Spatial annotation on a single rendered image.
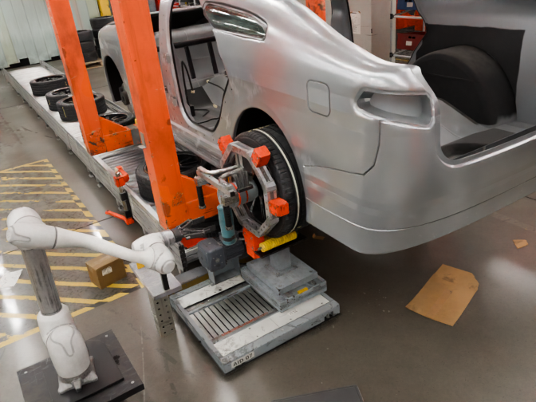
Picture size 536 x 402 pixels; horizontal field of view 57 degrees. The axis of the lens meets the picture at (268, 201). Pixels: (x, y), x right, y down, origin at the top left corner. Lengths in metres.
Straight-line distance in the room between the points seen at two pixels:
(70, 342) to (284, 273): 1.37
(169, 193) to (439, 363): 1.87
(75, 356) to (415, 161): 1.78
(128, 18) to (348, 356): 2.22
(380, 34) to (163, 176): 4.96
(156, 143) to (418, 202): 1.60
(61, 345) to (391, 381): 1.67
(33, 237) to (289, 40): 1.47
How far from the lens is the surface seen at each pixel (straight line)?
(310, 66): 2.34
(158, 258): 2.39
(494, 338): 3.20
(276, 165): 2.67
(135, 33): 2.94
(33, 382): 2.86
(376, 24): 7.42
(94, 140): 5.00
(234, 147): 2.85
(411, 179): 2.18
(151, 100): 3.01
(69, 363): 2.61
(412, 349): 3.04
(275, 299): 3.13
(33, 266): 2.57
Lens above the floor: 2.07
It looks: 26 degrees down
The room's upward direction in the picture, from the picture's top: 6 degrees counter-clockwise
